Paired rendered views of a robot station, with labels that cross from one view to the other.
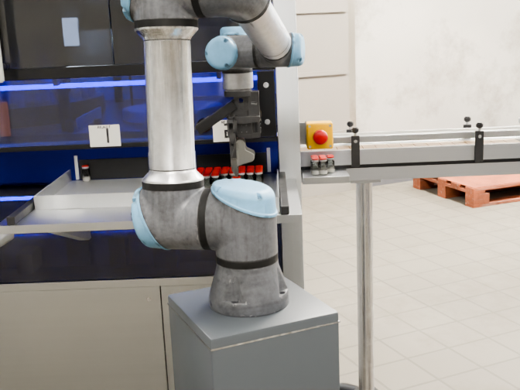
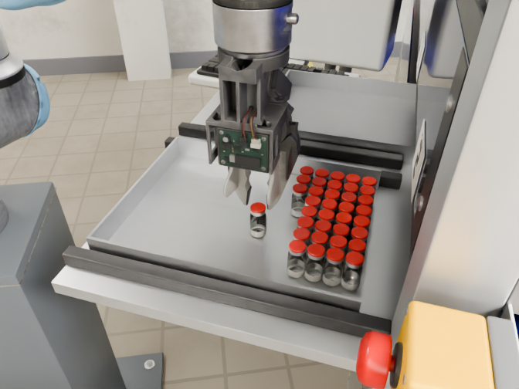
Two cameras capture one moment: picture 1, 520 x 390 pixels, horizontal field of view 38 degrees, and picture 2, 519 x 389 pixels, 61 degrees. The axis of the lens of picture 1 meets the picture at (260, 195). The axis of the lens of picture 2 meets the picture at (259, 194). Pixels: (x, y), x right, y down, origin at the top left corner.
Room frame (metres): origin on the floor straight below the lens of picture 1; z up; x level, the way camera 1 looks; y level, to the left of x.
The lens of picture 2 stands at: (1.98, -0.37, 1.29)
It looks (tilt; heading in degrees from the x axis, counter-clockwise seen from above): 38 degrees down; 105
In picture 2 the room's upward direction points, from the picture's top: straight up
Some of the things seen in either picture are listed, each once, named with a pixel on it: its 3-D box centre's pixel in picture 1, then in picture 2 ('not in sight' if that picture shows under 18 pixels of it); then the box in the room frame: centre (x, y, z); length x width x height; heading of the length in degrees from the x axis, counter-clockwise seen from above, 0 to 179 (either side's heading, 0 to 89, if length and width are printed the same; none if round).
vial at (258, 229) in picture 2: not in sight; (258, 221); (1.86, 0.06, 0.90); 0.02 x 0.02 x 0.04
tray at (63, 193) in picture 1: (101, 186); (357, 113); (1.96, 0.42, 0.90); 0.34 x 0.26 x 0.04; 179
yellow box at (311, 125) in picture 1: (319, 134); (447, 377); (2.07, -0.17, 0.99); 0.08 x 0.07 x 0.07; 179
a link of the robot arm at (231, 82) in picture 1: (237, 82); (256, 25); (1.86, 0.04, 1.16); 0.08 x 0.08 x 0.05
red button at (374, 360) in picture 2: (319, 136); (383, 361); (2.02, -0.17, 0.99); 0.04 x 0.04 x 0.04; 89
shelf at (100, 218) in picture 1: (162, 200); (303, 166); (1.89, 0.25, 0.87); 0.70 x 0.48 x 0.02; 89
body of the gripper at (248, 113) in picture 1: (242, 114); (252, 105); (1.86, 0.03, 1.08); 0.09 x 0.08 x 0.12; 89
